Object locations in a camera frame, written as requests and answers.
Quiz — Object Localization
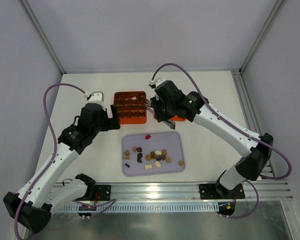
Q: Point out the metal serving tongs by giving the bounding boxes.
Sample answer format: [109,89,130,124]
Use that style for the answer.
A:
[143,97,176,130]

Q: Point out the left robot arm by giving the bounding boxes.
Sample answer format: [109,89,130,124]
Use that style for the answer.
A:
[3,103,120,235]

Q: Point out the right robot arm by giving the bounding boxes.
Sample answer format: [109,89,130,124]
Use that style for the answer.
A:
[149,78,274,198]

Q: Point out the orange chocolate tin box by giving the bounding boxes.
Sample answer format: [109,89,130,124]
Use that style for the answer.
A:
[113,91,147,125]

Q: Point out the dark round foil chocolate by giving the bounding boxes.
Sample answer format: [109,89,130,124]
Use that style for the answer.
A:
[137,152,143,159]

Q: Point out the tan ridged square chocolate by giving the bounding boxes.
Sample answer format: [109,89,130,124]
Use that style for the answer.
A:
[145,155,152,161]

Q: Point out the brown rectangular chocolate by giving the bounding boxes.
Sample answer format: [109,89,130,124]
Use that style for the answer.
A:
[150,151,156,159]

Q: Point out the dark fluted round chocolate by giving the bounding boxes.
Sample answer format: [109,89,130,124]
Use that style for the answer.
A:
[155,155,162,161]

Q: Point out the white rectangular chocolate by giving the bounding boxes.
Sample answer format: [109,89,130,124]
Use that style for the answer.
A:
[144,164,152,170]

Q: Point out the tan shell chocolate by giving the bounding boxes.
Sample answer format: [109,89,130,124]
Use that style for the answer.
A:
[165,157,172,163]

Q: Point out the white swirl chocolate lower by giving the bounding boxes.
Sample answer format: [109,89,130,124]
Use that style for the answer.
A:
[154,161,162,168]

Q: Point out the orange tin lid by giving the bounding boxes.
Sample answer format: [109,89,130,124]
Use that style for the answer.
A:
[163,115,186,122]

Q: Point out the red lips candy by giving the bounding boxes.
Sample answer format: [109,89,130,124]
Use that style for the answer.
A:
[145,134,151,140]

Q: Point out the lavender plastic tray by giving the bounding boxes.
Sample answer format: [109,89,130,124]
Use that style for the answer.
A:
[121,131,186,177]

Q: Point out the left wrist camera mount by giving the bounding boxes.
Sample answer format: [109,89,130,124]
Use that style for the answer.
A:
[83,91,106,111]

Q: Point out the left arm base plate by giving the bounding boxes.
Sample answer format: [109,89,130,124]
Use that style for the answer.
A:
[88,184,112,202]

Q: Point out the right side aluminium rail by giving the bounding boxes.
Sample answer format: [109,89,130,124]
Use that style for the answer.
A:
[231,70,277,180]

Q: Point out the slotted cable duct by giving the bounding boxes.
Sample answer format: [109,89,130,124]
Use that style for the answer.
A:
[57,201,219,214]

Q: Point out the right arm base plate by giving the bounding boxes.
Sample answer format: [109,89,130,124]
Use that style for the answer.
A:
[198,183,246,200]

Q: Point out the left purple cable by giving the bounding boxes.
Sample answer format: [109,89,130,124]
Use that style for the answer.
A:
[13,83,117,240]

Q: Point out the aluminium frame rail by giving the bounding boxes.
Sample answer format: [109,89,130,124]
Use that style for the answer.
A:
[101,180,293,201]

